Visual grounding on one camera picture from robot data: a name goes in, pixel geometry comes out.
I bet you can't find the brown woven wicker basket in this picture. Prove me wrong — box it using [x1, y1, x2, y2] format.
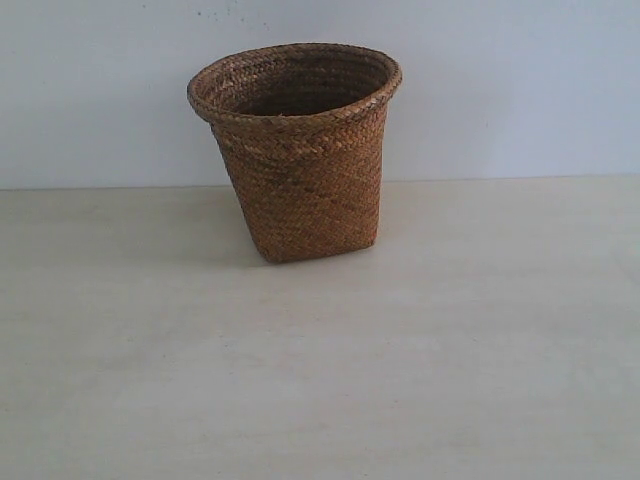
[186, 43, 402, 263]

